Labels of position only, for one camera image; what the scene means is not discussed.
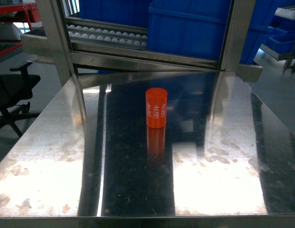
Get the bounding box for orange cylindrical capacitor 4680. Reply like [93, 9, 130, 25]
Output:
[146, 87, 167, 129]

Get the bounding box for large blue plastic crate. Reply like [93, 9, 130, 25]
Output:
[147, 0, 277, 64]

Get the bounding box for blue crate rear left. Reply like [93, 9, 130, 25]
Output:
[79, 0, 152, 28]

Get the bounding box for black office chair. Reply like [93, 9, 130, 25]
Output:
[0, 62, 40, 137]

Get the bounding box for small blue bin right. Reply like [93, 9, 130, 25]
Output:
[266, 33, 295, 54]

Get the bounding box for steel roller rack frame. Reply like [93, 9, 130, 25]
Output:
[21, 0, 263, 84]

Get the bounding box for red metal frame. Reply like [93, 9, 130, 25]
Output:
[0, 3, 41, 57]

